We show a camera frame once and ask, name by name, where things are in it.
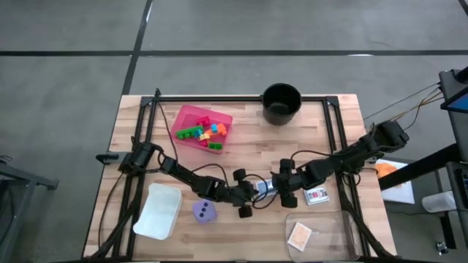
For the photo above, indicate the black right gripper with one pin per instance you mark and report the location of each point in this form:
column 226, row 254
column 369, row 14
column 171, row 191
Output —
column 287, row 182

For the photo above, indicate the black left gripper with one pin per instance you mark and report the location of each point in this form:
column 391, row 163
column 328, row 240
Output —
column 242, row 194

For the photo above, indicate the blue playing card deck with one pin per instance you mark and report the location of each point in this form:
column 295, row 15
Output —
column 264, row 188

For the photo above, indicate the small green toy brick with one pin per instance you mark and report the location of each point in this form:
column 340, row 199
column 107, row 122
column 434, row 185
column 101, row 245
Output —
column 215, row 146

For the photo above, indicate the white wooden block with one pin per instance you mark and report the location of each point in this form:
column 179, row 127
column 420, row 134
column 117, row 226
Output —
column 300, row 236

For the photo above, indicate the small red toy brick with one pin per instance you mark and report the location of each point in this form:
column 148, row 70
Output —
column 203, row 143

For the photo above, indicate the small yellow toy brick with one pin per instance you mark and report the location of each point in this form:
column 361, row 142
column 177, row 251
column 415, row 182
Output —
column 204, row 137

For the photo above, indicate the orange-yellow toy brick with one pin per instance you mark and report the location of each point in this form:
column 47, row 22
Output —
column 211, row 132

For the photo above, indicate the teal toy cube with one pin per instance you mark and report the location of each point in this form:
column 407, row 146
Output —
column 197, row 133
column 214, row 128

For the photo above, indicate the long green toy brick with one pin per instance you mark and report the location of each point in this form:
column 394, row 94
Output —
column 188, row 133

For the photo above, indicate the large red toy brick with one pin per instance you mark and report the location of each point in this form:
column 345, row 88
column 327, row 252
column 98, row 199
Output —
column 203, row 121

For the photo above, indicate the white plastic bin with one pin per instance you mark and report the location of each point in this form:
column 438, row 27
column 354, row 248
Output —
column 157, row 212

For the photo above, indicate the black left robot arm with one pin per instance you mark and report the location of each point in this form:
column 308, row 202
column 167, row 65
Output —
column 190, row 177

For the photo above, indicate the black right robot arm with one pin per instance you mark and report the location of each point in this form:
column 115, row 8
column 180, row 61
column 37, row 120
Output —
column 347, row 157

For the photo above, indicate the red white card deck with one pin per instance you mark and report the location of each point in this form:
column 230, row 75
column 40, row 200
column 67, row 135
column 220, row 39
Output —
column 316, row 194

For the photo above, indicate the purple foam die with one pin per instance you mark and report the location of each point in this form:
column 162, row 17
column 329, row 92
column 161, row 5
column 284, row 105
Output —
column 199, row 218

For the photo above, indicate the clear plastic bin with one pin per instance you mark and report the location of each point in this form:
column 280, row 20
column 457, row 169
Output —
column 329, row 237

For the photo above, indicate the black round pot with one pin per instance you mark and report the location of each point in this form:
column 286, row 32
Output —
column 272, row 95

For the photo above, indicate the pink translucent plastic bin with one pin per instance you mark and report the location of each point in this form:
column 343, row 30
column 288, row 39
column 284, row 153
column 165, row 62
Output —
column 183, row 120

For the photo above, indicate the orange object on paper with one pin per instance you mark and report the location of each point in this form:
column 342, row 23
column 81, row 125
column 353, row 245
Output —
column 385, row 170

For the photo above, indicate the white paper sheet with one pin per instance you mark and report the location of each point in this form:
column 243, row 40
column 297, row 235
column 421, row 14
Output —
column 400, row 193

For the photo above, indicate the black slanted beam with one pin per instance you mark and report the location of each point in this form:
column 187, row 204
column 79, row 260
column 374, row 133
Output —
column 420, row 166

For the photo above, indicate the white paper towel roll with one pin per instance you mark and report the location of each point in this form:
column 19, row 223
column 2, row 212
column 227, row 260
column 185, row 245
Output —
column 438, row 202

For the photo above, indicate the caster wheel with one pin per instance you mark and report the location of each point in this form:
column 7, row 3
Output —
column 442, row 248

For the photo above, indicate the dark equipment box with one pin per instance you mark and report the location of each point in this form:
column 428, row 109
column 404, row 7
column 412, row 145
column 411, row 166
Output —
column 462, row 190

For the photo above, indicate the black equipment cart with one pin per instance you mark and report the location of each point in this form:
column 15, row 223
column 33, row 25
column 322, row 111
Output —
column 461, row 131

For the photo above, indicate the monitor with blue screen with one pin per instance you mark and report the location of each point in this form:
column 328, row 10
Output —
column 459, row 104

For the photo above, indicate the grey metal cart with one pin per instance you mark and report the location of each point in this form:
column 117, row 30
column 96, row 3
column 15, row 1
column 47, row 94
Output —
column 29, row 179

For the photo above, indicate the black metal table frame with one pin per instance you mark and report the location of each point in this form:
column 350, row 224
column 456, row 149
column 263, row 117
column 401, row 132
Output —
column 219, row 98

